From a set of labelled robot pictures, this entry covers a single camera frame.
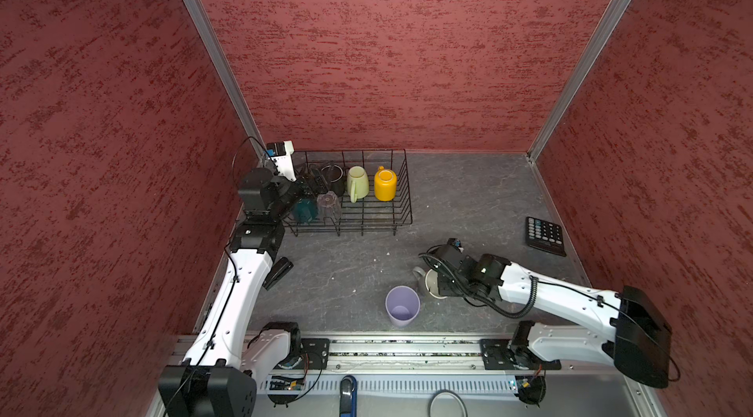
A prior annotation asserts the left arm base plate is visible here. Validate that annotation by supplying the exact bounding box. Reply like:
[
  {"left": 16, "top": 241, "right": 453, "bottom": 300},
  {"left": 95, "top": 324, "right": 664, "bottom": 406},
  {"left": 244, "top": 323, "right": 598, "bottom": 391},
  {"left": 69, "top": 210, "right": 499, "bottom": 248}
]
[{"left": 275, "top": 338, "right": 331, "bottom": 372}]

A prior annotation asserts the yellow mug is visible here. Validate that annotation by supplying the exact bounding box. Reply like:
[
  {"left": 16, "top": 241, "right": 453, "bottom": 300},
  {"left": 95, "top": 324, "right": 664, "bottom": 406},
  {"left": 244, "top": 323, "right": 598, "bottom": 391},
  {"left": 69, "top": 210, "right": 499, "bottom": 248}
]
[{"left": 374, "top": 166, "right": 398, "bottom": 202}]

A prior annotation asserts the black cable loop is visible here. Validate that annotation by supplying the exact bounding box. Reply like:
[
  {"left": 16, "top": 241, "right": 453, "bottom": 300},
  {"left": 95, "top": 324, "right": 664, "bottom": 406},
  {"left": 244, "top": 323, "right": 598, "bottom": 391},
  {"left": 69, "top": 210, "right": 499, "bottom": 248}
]
[{"left": 427, "top": 390, "right": 469, "bottom": 417}]

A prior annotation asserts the grey mug cream inside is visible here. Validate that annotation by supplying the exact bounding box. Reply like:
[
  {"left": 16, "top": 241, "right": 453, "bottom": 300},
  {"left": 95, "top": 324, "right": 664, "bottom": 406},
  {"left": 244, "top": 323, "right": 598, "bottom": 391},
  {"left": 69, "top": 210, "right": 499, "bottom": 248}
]
[{"left": 412, "top": 267, "right": 446, "bottom": 300}]

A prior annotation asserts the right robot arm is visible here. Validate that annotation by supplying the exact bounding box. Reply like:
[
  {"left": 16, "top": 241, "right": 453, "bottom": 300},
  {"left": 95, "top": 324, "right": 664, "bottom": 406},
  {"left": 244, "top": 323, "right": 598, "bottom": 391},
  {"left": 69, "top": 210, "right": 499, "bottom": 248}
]
[{"left": 420, "top": 240, "right": 682, "bottom": 389}]

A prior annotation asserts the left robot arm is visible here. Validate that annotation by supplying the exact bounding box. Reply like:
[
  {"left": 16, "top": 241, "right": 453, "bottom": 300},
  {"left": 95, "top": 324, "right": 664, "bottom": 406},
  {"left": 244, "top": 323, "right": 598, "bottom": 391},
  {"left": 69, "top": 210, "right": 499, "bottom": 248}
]
[{"left": 158, "top": 162, "right": 311, "bottom": 416}]

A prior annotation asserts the front aluminium rail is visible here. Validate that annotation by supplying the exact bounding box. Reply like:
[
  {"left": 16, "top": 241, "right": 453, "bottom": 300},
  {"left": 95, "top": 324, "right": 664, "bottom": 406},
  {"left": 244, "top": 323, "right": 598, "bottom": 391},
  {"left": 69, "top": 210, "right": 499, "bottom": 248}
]
[{"left": 164, "top": 333, "right": 645, "bottom": 375}]

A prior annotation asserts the teal mug white inside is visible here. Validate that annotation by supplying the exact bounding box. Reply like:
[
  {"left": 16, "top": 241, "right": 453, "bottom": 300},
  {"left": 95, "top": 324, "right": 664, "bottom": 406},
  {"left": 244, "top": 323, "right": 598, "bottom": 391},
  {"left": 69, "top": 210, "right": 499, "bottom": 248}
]
[{"left": 292, "top": 197, "right": 319, "bottom": 225}]

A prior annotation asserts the light green mug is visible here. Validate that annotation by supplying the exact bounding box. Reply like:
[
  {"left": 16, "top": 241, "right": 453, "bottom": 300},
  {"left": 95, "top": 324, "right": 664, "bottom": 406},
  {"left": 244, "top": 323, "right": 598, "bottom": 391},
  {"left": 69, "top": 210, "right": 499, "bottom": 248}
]
[{"left": 346, "top": 166, "right": 370, "bottom": 203}]

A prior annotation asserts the black wire dish rack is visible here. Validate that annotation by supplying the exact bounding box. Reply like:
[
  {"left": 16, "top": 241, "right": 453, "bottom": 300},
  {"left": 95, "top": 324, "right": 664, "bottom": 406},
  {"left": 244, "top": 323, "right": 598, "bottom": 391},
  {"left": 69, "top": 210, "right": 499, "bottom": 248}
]
[{"left": 286, "top": 149, "right": 413, "bottom": 236}]

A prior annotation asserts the left corner aluminium profile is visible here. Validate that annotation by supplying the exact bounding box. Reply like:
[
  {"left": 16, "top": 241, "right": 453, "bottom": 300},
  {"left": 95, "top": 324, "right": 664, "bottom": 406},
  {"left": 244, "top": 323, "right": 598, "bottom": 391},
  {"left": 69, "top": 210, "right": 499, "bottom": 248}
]
[{"left": 182, "top": 0, "right": 265, "bottom": 157}]

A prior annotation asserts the black mug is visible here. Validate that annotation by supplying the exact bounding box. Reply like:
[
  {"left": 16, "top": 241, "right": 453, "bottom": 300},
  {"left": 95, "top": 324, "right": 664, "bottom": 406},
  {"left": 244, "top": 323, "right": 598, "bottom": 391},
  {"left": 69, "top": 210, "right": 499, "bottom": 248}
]
[{"left": 321, "top": 163, "right": 347, "bottom": 197}]

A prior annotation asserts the black calculator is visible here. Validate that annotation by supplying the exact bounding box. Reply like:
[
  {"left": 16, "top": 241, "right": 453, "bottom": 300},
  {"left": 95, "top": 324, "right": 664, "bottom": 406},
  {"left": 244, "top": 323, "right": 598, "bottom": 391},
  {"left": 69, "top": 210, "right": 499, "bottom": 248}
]
[{"left": 525, "top": 217, "right": 567, "bottom": 257}]

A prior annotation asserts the right corner aluminium profile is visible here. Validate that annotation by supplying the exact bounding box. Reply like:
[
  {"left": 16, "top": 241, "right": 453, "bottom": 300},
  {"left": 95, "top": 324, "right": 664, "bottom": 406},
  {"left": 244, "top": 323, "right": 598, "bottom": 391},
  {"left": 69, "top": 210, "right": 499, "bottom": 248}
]
[{"left": 527, "top": 0, "right": 633, "bottom": 165}]

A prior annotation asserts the lavender cup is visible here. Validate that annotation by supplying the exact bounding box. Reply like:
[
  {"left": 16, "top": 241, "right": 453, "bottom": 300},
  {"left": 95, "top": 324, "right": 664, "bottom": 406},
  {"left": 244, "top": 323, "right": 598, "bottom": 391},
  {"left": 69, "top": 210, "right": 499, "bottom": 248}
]
[{"left": 384, "top": 286, "right": 421, "bottom": 328}]

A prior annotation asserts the clear plastic cup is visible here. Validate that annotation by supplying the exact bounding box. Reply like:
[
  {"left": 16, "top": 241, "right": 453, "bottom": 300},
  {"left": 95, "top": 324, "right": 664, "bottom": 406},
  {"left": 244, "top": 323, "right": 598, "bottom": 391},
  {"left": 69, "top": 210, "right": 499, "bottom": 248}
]
[{"left": 317, "top": 191, "right": 342, "bottom": 225}]

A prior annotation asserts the corner aluminium profile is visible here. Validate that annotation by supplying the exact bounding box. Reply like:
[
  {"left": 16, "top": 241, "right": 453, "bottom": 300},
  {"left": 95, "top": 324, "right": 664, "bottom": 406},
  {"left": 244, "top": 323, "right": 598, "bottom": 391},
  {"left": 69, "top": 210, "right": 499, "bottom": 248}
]
[
  {"left": 527, "top": 0, "right": 633, "bottom": 165},
  {"left": 182, "top": 0, "right": 265, "bottom": 157}
]

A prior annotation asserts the black stapler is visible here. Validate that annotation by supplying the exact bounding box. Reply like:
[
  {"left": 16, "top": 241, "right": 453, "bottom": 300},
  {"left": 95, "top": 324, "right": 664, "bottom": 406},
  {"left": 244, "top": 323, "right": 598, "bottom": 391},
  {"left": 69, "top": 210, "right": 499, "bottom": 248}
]
[{"left": 263, "top": 257, "right": 294, "bottom": 291}]

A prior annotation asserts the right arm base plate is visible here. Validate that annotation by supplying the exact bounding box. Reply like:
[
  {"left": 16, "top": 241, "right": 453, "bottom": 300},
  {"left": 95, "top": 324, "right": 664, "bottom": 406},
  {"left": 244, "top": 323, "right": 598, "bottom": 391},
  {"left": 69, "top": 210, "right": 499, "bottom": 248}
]
[{"left": 480, "top": 339, "right": 562, "bottom": 372}]

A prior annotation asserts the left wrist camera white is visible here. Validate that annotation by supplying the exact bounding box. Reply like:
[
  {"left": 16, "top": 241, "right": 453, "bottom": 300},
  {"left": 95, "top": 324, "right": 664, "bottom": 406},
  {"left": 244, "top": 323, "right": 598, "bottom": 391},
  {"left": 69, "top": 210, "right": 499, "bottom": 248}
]
[{"left": 266, "top": 140, "right": 296, "bottom": 182}]

